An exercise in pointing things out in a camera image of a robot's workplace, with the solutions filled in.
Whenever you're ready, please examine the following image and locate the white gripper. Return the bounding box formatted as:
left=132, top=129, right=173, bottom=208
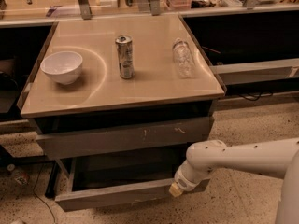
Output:
left=169, top=161, right=203, bottom=197

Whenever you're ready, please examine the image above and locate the black table leg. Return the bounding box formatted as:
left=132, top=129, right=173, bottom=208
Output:
left=45, top=163, right=60, bottom=199

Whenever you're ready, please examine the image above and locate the silver beverage can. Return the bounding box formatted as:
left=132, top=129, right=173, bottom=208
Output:
left=115, top=35, right=135, bottom=79

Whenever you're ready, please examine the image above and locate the grey top drawer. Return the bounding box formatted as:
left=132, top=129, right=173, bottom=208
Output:
left=36, top=117, right=214, bottom=160

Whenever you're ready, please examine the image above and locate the grey drawer cabinet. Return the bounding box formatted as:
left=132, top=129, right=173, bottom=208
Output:
left=17, top=13, right=227, bottom=161

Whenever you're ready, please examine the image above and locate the white ceramic bowl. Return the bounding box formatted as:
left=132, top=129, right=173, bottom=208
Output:
left=40, top=51, right=83, bottom=85

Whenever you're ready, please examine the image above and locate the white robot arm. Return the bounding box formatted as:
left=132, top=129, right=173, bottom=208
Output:
left=169, top=138, right=299, bottom=224

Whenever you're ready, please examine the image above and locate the clear plastic bottle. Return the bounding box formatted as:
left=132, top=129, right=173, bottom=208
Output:
left=172, top=38, right=194, bottom=78

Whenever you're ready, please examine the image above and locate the black floor cable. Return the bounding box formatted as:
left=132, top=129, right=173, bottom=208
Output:
left=32, top=163, right=58, bottom=224

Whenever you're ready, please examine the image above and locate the small bottle on floor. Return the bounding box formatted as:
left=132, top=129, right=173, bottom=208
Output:
left=7, top=164, right=30, bottom=186

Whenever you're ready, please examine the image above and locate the grey metal side rail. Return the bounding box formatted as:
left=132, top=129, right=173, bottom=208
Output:
left=210, top=58, right=299, bottom=85

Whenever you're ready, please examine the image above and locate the grey drawer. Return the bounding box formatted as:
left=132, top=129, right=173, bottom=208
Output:
left=36, top=117, right=214, bottom=160
left=55, top=154, right=211, bottom=213

